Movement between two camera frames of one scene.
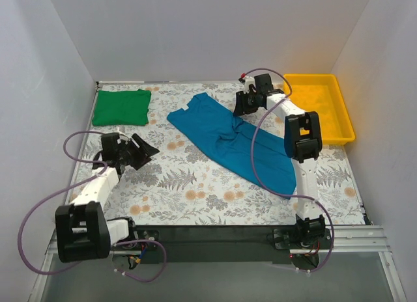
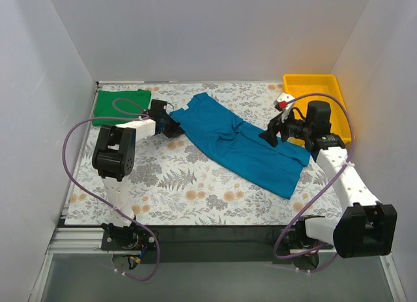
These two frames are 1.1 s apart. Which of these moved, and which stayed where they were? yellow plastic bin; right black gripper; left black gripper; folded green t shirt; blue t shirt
Moved: right black gripper; left black gripper
Stayed: yellow plastic bin; folded green t shirt; blue t shirt
